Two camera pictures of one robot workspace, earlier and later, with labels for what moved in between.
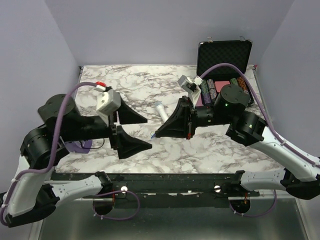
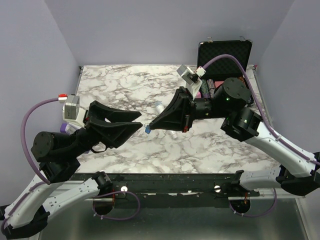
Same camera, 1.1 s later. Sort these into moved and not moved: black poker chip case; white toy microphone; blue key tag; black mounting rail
Moved: blue key tag
Not moved: black mounting rail; black poker chip case; white toy microphone
